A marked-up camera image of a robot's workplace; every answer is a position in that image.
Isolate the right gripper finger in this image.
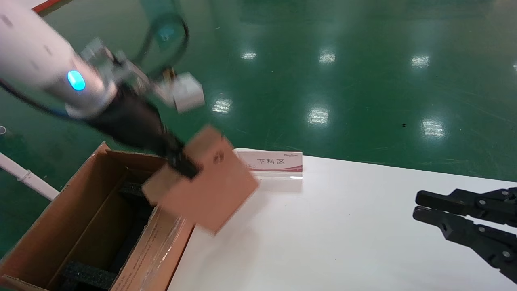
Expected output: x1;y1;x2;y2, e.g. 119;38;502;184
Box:
413;206;517;283
416;187;517;227

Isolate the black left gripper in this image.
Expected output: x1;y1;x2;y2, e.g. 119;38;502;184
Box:
87;87;202;179

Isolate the small cardboard box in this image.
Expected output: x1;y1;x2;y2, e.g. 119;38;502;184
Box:
141;124;260;236

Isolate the large cardboard box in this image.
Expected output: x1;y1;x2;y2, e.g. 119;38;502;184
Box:
0;141;196;291

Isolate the acrylic sign with red stripe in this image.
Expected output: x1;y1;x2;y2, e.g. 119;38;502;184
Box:
233;148;303;180

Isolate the black foam insert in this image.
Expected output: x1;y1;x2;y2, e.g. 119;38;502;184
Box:
61;180;157;291

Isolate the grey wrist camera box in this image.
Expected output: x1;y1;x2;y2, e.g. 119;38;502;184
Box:
156;72;205;114

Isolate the grey metal camera bracket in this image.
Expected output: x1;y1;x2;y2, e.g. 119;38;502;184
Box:
81;38;162;101

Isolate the looped black cable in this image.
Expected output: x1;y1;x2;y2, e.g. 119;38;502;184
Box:
137;11;190;74

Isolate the white pipe frame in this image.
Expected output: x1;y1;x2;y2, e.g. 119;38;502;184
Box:
0;153;60;201

